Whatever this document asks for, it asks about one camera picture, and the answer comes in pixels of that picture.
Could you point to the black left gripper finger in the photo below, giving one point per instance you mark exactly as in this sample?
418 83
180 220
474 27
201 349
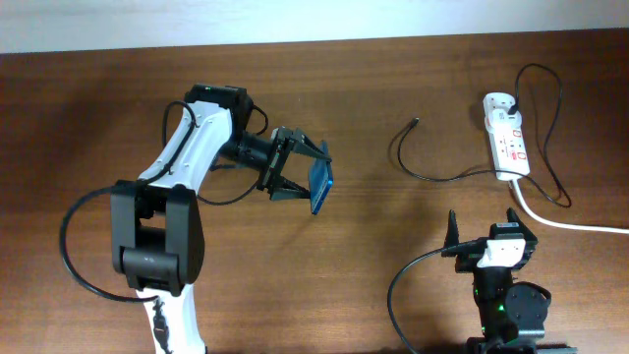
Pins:
285 189
302 144

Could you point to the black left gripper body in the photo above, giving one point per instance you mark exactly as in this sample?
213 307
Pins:
279 149

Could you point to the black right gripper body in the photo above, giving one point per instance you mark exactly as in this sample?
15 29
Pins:
468 261

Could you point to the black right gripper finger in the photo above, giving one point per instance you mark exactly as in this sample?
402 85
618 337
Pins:
517 223
452 235

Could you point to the blue samsung smartphone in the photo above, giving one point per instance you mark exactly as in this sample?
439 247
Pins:
320 183

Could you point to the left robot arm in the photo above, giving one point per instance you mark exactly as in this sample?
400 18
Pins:
157 237

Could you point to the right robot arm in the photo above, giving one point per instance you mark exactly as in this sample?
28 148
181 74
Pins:
512 313

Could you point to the white usb charger adapter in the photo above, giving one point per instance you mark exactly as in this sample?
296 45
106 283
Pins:
499 120

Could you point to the white power strip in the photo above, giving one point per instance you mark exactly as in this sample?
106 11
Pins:
510 158

